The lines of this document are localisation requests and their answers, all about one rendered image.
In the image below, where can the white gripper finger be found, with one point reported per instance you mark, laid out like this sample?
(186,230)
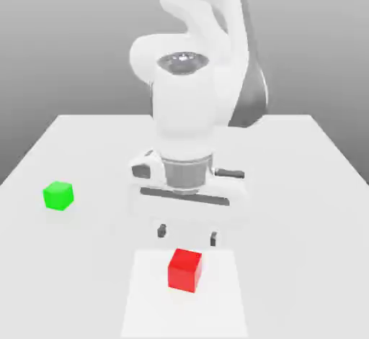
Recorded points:
(162,230)
(213,239)

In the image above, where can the small red cube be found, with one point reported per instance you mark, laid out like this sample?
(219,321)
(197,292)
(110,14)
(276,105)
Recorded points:
(184,272)

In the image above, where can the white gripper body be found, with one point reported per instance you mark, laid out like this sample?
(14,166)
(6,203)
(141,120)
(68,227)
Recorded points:
(184,208)

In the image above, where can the small green cube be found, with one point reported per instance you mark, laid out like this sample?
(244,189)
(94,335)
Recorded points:
(57,196)

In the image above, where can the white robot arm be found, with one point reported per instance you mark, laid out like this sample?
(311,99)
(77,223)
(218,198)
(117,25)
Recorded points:
(184,108)

